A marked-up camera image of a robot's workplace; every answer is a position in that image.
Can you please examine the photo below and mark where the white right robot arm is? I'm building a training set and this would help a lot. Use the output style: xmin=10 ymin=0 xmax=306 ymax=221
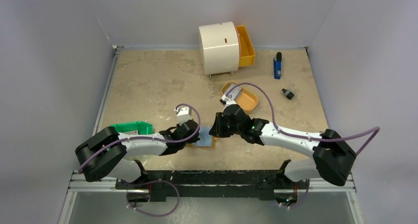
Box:
xmin=209 ymin=105 xmax=357 ymax=188

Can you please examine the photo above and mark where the orange oval tray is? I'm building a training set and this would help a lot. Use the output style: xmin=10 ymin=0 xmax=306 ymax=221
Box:
xmin=235 ymin=86 xmax=259 ymax=113

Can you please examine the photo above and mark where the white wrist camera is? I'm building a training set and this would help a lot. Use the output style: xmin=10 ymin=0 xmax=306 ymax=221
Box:
xmin=220 ymin=94 xmax=237 ymax=107
xmin=174 ymin=106 xmax=193 ymax=124

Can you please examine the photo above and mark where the blue black marker pen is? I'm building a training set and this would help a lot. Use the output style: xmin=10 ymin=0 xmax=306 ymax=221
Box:
xmin=273 ymin=52 xmax=282 ymax=79

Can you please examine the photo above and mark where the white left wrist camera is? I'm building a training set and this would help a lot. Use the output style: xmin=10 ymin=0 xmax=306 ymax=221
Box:
xmin=174 ymin=106 xmax=193 ymax=124

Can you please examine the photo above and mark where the small box in bin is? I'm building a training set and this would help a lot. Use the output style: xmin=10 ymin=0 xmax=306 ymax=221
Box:
xmin=124 ymin=130 xmax=139 ymax=135

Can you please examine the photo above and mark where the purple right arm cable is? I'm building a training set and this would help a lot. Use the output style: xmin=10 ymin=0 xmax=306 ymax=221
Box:
xmin=225 ymin=82 xmax=381 ymax=157

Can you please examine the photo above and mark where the green plastic bin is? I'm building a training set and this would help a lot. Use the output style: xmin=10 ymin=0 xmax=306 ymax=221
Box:
xmin=110 ymin=121 xmax=154 ymax=135

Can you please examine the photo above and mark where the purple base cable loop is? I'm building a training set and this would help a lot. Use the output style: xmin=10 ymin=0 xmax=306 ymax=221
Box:
xmin=126 ymin=178 xmax=181 ymax=218

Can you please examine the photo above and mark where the white round drawer cabinet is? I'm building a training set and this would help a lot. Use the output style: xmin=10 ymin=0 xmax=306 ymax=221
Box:
xmin=198 ymin=21 xmax=240 ymax=78

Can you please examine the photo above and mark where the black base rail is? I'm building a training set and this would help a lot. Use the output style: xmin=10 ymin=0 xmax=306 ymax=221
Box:
xmin=115 ymin=170 xmax=308 ymax=203

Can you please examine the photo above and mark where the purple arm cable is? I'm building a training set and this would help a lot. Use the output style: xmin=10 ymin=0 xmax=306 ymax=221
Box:
xmin=225 ymin=82 xmax=381 ymax=157
xmin=77 ymin=103 xmax=202 ymax=175

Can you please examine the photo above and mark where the small black knob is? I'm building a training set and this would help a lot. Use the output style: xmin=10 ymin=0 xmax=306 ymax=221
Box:
xmin=282 ymin=88 xmax=295 ymax=100

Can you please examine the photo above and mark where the orange leather card holder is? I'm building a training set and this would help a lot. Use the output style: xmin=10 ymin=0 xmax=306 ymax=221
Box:
xmin=186 ymin=126 xmax=216 ymax=148

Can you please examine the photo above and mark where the silver VIP credit card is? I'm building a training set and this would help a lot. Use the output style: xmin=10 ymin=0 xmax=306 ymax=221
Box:
xmin=226 ymin=84 xmax=242 ymax=100

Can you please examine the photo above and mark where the orange open drawer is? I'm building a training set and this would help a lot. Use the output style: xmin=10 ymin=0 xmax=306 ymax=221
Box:
xmin=236 ymin=25 xmax=255 ymax=68

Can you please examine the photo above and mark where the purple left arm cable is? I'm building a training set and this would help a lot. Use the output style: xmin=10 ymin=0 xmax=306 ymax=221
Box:
xmin=77 ymin=103 xmax=202 ymax=175

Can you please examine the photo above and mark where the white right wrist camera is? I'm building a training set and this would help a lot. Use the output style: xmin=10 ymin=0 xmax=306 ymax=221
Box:
xmin=220 ymin=94 xmax=237 ymax=107

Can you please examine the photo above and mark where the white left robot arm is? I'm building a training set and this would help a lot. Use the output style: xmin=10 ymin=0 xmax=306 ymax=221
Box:
xmin=75 ymin=119 xmax=200 ymax=189

